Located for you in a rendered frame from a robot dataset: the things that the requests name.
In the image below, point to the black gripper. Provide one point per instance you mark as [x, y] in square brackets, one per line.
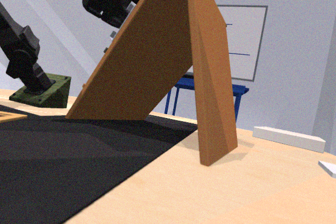
[114, 11]

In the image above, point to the orange tile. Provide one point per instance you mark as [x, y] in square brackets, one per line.
[5, 117]

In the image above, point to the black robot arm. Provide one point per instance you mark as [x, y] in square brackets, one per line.
[22, 47]

